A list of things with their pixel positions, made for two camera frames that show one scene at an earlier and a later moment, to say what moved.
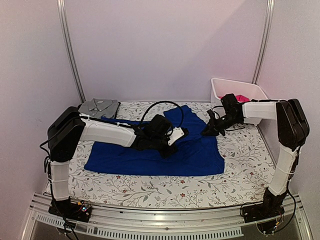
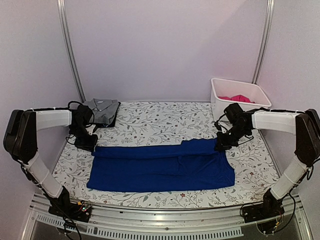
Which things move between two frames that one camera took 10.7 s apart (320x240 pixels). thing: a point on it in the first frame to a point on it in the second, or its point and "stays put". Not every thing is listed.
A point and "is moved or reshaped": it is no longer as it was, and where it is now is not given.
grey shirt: (98, 107) stays put
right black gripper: (214, 129) to (222, 144)
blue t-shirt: (197, 154) is moved or reshaped
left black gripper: (165, 154) to (89, 147)
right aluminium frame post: (266, 29) stays put
